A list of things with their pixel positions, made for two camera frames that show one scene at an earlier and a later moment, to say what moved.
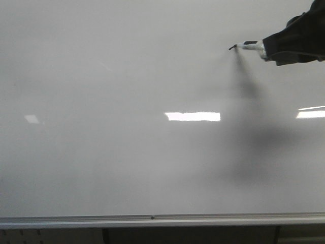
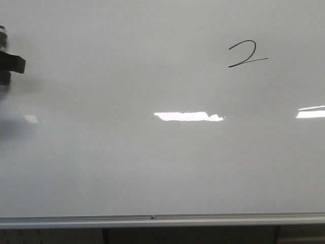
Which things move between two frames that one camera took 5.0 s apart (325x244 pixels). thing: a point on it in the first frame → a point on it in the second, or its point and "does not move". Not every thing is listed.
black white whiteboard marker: x=252 y=45 → x=3 y=38
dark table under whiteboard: x=266 y=235 does not move
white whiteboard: x=139 y=107 does not move
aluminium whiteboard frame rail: x=254 y=219 does not move
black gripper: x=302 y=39 → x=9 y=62
